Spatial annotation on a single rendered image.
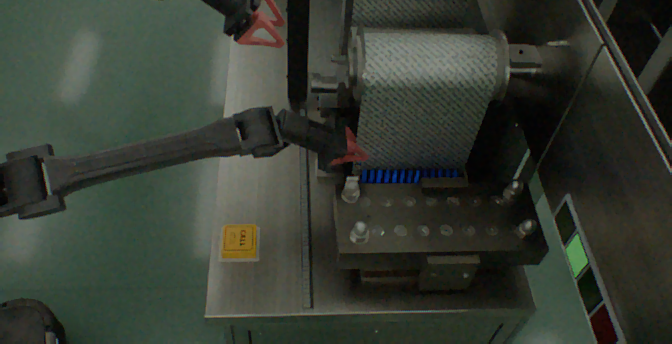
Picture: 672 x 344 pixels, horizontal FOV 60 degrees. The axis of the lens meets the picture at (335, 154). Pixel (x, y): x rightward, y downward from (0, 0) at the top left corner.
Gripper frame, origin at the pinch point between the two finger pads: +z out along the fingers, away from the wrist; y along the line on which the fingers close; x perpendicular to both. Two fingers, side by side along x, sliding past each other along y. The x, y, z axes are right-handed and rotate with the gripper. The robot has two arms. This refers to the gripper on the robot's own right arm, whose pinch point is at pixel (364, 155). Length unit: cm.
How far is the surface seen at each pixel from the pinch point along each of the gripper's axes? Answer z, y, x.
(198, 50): 1, -158, -123
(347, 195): -2.2, 8.3, -3.7
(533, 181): 55, -13, 1
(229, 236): -16.4, 9.5, -26.3
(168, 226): 0, -52, -124
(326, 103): -9.8, -8.1, 2.0
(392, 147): 3.3, 0.3, 5.1
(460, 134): 12.5, 0.3, 14.9
